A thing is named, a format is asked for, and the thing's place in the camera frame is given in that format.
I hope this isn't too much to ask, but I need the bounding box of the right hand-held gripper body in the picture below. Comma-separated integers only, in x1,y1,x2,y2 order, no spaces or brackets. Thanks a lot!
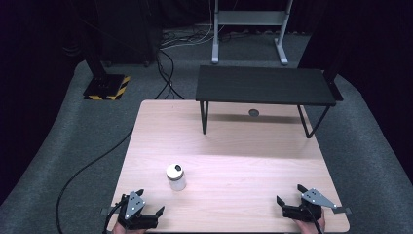
282,188,338,222

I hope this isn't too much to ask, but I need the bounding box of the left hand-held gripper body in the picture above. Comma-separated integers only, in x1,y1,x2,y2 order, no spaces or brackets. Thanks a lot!
117,190,160,230

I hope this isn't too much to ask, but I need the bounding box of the white bottle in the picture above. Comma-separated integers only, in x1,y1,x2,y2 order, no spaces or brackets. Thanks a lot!
166,163,187,192

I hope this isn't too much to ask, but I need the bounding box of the person's right hand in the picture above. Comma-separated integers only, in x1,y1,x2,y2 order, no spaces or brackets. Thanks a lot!
291,209,326,234

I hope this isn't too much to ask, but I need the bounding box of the person's left hand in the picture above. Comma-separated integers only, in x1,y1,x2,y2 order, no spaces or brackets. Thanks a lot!
111,223,147,234

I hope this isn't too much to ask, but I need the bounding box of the black metal stand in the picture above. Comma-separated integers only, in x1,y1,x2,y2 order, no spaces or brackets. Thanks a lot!
322,62,344,102

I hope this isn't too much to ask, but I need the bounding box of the black yellow striped stand base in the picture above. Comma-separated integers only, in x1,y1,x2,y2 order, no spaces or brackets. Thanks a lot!
83,73,131,101

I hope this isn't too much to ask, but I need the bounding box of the black low shelf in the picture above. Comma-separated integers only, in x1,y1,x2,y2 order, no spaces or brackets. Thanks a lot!
195,65,337,139

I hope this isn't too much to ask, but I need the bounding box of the dark equipment cart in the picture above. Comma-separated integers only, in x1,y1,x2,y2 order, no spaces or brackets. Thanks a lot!
95,0,162,67

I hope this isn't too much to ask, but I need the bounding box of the white metal stand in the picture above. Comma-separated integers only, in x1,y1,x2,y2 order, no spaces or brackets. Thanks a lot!
211,0,295,66

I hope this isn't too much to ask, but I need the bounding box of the right hand-held gripper cable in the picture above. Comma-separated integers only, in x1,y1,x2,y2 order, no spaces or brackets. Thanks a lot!
303,204,325,234

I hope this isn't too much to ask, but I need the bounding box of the hand-held gripper cable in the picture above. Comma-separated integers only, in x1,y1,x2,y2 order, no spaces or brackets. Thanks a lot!
102,198,127,234
303,204,325,234

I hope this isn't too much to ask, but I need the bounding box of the left hand-held gripper cable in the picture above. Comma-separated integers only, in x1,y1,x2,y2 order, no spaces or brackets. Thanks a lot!
102,198,127,234

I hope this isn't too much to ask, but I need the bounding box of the long black floor cable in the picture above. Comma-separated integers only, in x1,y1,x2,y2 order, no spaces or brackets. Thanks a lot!
55,128,134,234

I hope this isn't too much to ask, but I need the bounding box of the black looped floor cable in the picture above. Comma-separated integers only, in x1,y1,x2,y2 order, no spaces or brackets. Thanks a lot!
154,48,185,100

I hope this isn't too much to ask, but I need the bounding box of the bundle of floor cables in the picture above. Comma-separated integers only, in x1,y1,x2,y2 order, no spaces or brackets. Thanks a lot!
160,27,215,51

